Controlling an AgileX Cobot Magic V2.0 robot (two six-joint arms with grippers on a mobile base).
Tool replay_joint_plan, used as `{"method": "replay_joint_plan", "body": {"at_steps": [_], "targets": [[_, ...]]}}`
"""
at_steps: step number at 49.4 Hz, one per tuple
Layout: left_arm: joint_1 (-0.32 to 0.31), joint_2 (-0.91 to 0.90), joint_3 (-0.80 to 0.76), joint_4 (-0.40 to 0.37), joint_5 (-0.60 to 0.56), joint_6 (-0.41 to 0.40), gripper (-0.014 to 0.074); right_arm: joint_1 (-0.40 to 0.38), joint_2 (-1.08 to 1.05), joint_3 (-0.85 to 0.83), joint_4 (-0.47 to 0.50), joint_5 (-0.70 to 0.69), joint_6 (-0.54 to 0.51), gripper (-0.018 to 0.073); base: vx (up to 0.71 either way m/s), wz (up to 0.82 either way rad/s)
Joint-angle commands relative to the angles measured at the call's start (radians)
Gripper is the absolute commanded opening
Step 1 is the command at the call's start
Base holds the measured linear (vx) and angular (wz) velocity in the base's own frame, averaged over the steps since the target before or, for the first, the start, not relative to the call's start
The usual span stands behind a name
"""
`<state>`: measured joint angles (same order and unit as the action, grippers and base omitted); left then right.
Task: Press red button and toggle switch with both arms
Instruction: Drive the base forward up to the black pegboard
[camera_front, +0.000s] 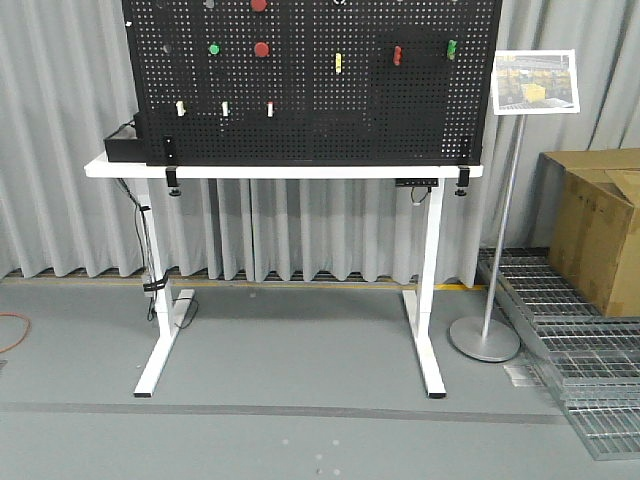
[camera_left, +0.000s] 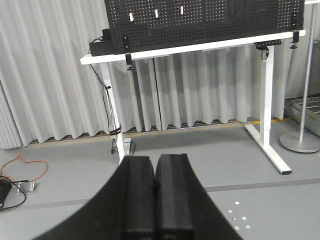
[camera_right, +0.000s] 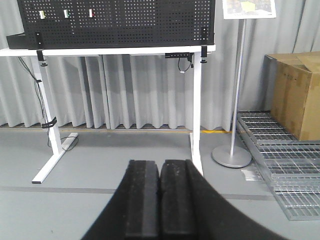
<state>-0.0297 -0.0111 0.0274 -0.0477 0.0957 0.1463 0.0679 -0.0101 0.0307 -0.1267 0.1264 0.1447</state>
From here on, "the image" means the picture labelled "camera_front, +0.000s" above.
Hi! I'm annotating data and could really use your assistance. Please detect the black desk control panel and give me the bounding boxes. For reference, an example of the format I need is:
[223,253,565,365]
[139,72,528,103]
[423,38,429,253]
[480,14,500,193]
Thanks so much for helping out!
[395,178,439,188]

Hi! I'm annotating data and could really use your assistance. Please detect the black right clamp bracket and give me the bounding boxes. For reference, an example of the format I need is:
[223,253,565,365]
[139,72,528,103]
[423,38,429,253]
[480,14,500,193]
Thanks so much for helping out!
[454,136,473,197]

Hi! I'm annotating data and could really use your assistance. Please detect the white height-adjustable table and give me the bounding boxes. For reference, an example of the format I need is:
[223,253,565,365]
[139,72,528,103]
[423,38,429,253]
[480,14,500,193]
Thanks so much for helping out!
[84,152,485,400]

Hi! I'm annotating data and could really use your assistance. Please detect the black box on table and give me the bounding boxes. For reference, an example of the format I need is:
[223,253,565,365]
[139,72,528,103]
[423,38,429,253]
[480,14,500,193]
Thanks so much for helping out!
[104,112,147,164]

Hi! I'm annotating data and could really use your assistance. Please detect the white power strip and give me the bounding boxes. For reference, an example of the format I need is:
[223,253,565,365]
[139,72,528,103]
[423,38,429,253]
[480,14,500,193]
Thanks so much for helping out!
[173,289,195,328]

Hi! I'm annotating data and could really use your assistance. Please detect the metal sign stand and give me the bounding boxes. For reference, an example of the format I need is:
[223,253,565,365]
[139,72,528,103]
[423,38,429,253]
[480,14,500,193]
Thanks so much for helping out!
[449,49,580,363]

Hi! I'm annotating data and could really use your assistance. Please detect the yellow toggle switch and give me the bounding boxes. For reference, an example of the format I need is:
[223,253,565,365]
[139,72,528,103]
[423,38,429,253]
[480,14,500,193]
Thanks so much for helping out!
[335,52,343,74]

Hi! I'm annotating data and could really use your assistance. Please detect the green toggle switch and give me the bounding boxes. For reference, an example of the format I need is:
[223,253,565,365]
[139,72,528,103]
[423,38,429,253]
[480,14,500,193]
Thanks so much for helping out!
[446,39,458,61]

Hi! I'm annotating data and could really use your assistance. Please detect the yellow rocker switch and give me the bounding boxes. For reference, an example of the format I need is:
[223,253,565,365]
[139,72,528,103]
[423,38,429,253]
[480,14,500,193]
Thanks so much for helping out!
[175,100,186,117]

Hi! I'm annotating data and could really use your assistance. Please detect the red toggle switch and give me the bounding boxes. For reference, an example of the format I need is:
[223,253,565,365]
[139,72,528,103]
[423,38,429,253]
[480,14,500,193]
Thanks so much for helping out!
[393,45,403,66]

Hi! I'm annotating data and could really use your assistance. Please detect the cardboard box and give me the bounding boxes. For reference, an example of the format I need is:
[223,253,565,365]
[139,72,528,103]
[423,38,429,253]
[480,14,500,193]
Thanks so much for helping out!
[540,148,639,317]

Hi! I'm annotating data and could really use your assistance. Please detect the metal floor grating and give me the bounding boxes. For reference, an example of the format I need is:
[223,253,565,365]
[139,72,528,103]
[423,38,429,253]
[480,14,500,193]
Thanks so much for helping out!
[496,248,639,460]

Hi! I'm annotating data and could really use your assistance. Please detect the black perforated pegboard panel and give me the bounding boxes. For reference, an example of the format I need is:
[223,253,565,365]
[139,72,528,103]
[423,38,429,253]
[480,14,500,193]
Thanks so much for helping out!
[122,1,502,166]

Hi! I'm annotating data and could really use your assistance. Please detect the black table cables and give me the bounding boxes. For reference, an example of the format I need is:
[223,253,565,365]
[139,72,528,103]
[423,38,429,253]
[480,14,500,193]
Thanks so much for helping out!
[116,178,200,330]

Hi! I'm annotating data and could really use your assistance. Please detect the black clamp bracket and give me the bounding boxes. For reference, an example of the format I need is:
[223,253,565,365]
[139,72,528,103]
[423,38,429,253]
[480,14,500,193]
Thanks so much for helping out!
[163,135,181,197]
[454,136,473,197]

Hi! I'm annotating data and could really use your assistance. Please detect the black left clamp bracket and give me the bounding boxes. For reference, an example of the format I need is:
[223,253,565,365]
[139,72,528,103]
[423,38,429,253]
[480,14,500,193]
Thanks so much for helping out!
[163,135,181,197]

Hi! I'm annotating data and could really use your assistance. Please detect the red round button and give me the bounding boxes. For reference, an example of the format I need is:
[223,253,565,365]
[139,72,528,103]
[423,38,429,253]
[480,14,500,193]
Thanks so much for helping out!
[250,0,268,12]
[254,41,271,58]

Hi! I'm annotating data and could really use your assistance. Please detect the red round button upper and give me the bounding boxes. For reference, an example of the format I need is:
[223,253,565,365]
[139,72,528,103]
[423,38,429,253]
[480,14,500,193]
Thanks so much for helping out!
[250,0,268,12]

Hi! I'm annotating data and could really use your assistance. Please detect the red round button lower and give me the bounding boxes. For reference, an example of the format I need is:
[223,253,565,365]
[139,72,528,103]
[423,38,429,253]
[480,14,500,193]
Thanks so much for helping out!
[254,41,271,58]

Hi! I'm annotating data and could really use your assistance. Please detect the orange cable on floor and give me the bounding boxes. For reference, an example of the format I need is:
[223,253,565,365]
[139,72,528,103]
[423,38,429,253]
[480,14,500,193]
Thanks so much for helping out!
[0,312,32,355]

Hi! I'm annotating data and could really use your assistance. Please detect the grey curtain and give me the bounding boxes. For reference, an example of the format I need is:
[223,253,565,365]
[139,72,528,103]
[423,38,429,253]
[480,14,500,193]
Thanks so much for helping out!
[1,1,639,284]

